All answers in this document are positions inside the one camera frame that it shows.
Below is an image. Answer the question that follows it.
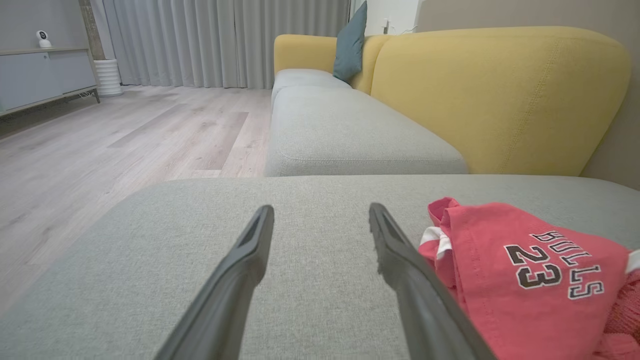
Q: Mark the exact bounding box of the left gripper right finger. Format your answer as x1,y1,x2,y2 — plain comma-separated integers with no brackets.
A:
368,202,497,360

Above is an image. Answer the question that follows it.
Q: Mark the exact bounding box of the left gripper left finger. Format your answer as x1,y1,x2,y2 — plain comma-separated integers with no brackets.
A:
154,204,276,360

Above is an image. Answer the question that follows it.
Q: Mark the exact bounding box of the red white-sleeved Bulls jersey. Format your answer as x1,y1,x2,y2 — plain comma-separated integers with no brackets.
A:
419,196,640,360

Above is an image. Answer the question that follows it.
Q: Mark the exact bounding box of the red white-trimmed knit garment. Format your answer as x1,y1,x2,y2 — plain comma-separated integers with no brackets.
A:
597,267,640,360

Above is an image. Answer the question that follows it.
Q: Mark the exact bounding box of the large grey sofa ottoman cushion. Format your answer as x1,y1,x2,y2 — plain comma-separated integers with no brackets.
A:
0,174,640,360

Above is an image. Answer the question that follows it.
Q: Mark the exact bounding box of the large yellow sofa backrest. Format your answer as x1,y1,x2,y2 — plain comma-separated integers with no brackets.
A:
370,26,632,177

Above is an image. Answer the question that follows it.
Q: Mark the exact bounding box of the small grey sofa seat cushion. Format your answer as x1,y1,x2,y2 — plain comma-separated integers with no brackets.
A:
271,68,353,92

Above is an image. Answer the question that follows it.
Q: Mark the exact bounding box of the white ribbed cylinder pot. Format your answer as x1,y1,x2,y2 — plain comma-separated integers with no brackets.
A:
93,59,124,97

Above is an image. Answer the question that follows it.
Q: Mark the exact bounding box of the small yellow sofa backrest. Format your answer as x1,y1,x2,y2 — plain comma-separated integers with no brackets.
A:
273,33,393,96

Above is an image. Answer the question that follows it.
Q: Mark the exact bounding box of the grey pleated curtain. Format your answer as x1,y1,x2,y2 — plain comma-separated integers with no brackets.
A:
102,0,353,90

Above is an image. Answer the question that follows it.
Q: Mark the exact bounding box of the teal throw pillow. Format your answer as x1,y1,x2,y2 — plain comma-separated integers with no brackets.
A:
332,0,368,84

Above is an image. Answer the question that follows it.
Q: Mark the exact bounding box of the grey sideboard cabinet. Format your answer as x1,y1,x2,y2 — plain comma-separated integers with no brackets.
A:
0,46,101,118

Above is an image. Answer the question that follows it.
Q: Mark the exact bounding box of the brown rough column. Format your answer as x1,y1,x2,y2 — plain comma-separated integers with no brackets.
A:
78,0,107,62

